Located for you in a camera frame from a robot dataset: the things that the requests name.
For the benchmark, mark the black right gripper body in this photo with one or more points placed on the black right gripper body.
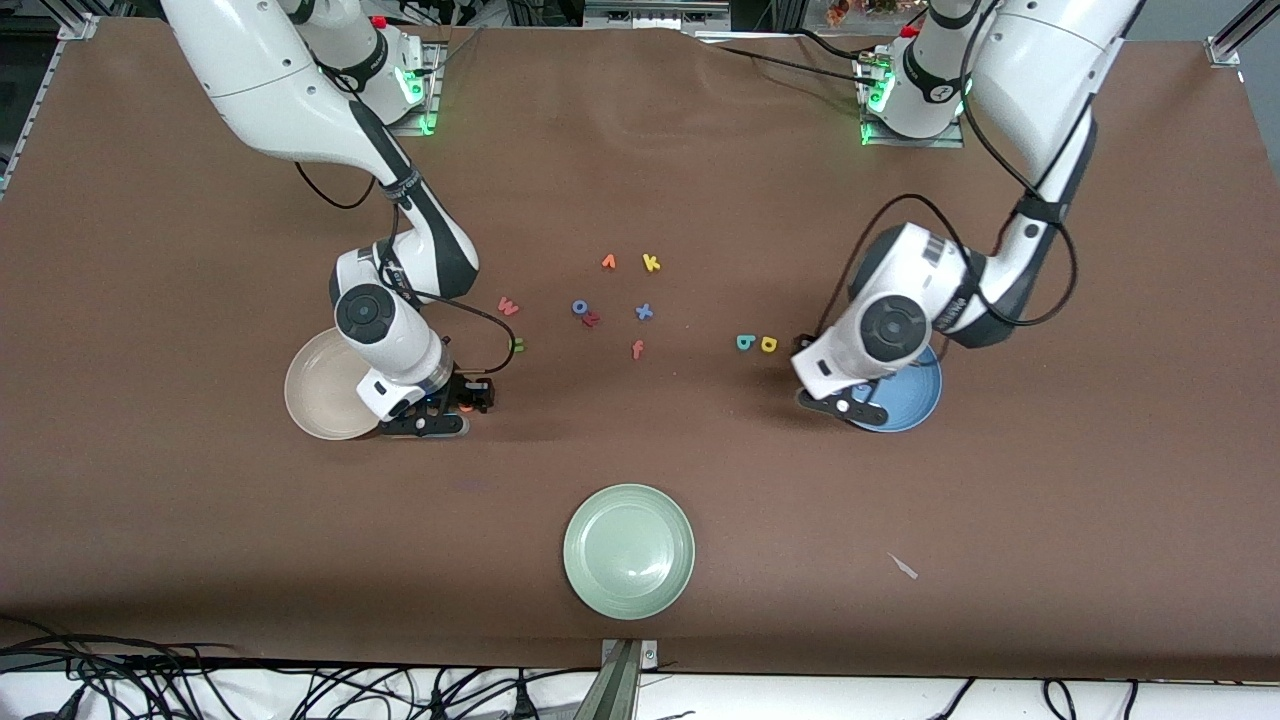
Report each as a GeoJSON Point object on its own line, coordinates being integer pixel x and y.
{"type": "Point", "coordinates": [466, 391]}

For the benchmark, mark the pink foam letter m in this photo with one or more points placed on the pink foam letter m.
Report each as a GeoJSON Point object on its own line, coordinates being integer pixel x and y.
{"type": "Point", "coordinates": [508, 307]}

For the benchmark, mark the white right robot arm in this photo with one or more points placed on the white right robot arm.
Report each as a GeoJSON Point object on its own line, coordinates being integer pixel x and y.
{"type": "Point", "coordinates": [260, 80]}

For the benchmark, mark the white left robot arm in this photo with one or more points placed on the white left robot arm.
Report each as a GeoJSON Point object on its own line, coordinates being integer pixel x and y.
{"type": "Point", "coordinates": [1040, 60]}

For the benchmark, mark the blue plate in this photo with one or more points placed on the blue plate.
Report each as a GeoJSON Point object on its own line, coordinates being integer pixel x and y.
{"type": "Point", "coordinates": [915, 390]}

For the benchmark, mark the beige brown plate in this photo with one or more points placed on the beige brown plate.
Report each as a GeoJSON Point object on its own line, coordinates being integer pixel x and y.
{"type": "Point", "coordinates": [320, 390]}

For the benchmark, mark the brown table cover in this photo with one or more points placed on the brown table cover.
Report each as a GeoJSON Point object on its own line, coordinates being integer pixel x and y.
{"type": "Point", "coordinates": [640, 440]}

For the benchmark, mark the green plate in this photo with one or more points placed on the green plate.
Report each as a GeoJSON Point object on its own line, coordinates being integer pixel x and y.
{"type": "Point", "coordinates": [628, 552]}

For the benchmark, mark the white tape scrap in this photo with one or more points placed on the white tape scrap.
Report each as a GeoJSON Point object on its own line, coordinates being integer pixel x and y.
{"type": "Point", "coordinates": [905, 568]}

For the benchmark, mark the orange dried plant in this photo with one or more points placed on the orange dried plant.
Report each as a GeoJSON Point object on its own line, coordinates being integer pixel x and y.
{"type": "Point", "coordinates": [838, 12]}

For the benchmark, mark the grey metal beam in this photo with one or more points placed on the grey metal beam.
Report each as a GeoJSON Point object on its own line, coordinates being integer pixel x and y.
{"type": "Point", "coordinates": [650, 15]}

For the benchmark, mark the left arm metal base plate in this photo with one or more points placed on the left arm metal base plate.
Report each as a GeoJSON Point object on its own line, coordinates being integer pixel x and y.
{"type": "Point", "coordinates": [905, 143]}

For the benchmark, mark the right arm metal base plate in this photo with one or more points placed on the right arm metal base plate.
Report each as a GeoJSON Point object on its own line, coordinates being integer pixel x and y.
{"type": "Point", "coordinates": [433, 100]}

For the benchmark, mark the metal table edge bracket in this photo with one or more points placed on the metal table edge bracket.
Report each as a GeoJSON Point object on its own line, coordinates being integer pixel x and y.
{"type": "Point", "coordinates": [622, 690]}

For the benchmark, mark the aluminium frame rail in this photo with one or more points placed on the aluminium frame rail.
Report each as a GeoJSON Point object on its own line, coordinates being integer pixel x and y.
{"type": "Point", "coordinates": [38, 105]}

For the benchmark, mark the aluminium frame profile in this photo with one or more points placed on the aluminium frame profile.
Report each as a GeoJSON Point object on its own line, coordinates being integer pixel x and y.
{"type": "Point", "coordinates": [1235, 35]}

